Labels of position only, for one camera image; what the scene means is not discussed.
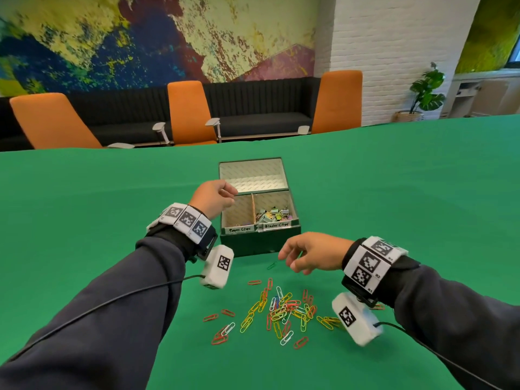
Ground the black right camera cable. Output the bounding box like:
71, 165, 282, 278
373, 322, 504, 390

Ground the person's right forearm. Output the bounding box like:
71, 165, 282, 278
341, 238, 520, 390

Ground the green table cloth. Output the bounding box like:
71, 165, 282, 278
0, 114, 520, 390

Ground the wrist marker band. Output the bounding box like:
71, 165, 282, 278
146, 203, 218, 261
341, 236, 409, 307

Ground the colourful wall mural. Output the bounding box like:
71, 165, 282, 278
0, 0, 317, 97

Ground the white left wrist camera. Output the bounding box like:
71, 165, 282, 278
199, 244, 235, 290

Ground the dark green divided box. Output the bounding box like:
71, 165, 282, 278
218, 157, 302, 258

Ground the person's left hand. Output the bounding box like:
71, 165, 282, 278
188, 179, 239, 220

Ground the heap of sorted binder clips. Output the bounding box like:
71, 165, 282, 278
255, 206, 293, 224

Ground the green yellow wall painting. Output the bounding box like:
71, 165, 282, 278
454, 0, 520, 74

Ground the person's right hand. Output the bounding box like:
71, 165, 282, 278
278, 232, 354, 276

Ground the black camera cable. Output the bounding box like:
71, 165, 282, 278
4, 274, 206, 362
373, 322, 504, 390

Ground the black left camera cable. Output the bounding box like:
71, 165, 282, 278
4, 274, 206, 362

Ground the white shelf unit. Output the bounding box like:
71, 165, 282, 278
440, 68, 520, 118

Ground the orange chair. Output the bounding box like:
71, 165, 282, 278
9, 92, 135, 150
297, 70, 363, 135
152, 80, 222, 147

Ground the person's left forearm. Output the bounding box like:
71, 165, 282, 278
0, 205, 218, 390

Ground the left wrist marker band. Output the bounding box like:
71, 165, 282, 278
146, 203, 218, 261

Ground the black bench sofa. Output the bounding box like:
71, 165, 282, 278
0, 76, 322, 152

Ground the right wrist marker band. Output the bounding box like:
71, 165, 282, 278
341, 236, 409, 307

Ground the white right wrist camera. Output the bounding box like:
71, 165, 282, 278
331, 292, 384, 347

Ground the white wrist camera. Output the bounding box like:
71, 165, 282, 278
199, 244, 235, 290
331, 292, 384, 347

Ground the pile of coloured paper clips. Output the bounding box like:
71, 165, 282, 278
202, 262, 387, 350

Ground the potted green plant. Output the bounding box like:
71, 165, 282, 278
394, 62, 446, 122

